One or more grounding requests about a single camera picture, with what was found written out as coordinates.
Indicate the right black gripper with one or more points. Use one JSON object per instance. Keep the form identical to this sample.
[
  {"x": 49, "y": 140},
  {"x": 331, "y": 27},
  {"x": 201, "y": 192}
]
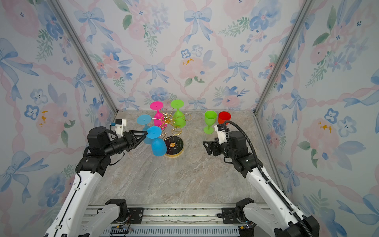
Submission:
[{"x": 215, "y": 144}]

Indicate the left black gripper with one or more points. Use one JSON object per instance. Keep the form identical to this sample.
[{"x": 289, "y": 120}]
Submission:
[{"x": 131, "y": 139}]

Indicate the teal blue wine glass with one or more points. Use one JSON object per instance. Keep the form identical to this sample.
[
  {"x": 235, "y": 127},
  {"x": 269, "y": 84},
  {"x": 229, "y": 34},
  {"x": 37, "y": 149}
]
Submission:
[{"x": 145, "y": 120}]

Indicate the bright blue wine glass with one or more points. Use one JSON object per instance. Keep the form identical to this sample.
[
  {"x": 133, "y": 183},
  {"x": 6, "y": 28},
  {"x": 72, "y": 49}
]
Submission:
[{"x": 158, "y": 144}]

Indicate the green wine glass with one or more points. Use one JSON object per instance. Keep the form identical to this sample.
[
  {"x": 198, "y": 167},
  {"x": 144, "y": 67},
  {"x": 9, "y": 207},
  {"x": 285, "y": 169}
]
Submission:
[
  {"x": 178, "y": 114},
  {"x": 209, "y": 118}
]

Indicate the red wine glass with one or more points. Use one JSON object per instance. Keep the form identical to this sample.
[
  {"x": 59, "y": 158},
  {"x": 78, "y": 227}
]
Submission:
[{"x": 223, "y": 116}]

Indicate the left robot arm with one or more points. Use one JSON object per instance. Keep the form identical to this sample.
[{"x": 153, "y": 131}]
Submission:
[{"x": 89, "y": 171}]

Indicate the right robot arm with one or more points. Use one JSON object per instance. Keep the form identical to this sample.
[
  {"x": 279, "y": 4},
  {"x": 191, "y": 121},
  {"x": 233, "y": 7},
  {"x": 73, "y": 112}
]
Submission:
[{"x": 266, "y": 183}]

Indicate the pink wine glass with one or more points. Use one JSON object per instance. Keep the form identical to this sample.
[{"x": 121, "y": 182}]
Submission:
[{"x": 157, "y": 115}]

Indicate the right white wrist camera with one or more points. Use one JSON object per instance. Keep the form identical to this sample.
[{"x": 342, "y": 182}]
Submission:
[{"x": 222, "y": 131}]

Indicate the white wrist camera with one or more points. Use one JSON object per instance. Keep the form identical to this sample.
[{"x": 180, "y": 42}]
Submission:
[
  {"x": 222, "y": 131},
  {"x": 118, "y": 127}
]

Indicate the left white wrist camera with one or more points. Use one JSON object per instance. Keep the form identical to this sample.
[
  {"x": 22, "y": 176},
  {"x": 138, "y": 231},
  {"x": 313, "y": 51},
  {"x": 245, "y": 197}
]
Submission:
[{"x": 118, "y": 127}]

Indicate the gold wire wine glass rack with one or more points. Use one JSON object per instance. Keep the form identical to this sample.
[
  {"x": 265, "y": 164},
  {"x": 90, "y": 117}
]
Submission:
[{"x": 174, "y": 144}]

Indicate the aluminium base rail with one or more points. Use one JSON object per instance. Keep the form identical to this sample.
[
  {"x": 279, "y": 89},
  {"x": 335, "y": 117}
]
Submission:
[{"x": 178, "y": 220}]

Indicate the left aluminium corner post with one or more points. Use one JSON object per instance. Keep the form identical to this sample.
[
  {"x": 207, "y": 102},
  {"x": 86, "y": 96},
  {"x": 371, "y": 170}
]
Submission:
[{"x": 80, "y": 49}]

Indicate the aluminium corner post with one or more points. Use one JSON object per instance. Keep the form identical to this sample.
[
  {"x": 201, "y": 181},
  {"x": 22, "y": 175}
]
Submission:
[
  {"x": 80, "y": 49},
  {"x": 287, "y": 47}
]

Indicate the right aluminium corner post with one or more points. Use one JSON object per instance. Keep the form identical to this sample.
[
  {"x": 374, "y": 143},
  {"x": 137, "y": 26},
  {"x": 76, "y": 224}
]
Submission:
[{"x": 287, "y": 47}]

